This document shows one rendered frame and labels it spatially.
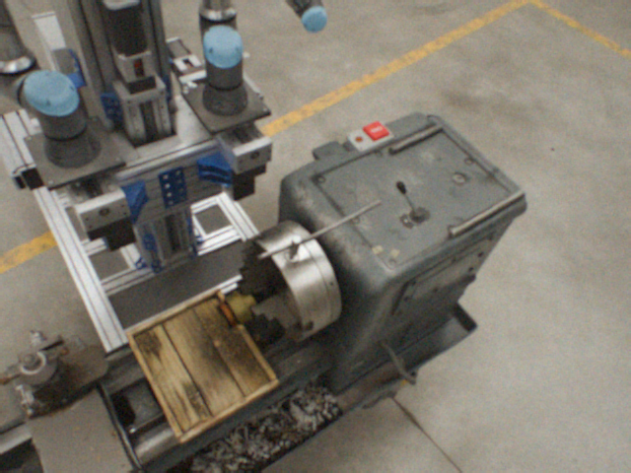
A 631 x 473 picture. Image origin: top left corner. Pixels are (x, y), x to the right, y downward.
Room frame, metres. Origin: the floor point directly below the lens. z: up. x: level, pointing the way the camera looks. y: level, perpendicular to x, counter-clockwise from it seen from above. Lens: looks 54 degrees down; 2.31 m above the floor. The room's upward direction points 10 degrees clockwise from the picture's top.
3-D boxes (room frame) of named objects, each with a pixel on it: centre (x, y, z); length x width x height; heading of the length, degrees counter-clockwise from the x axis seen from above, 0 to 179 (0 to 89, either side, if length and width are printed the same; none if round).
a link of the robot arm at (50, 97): (1.02, 0.74, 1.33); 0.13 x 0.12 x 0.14; 62
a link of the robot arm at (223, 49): (1.34, 0.36, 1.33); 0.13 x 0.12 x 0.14; 20
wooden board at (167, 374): (0.55, 0.26, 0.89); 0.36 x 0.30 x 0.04; 42
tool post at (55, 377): (0.38, 0.56, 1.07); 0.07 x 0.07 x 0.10; 42
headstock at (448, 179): (1.02, -0.24, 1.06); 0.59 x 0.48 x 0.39; 132
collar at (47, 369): (0.38, 0.57, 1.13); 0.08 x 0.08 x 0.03
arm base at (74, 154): (1.01, 0.73, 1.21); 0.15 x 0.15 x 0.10
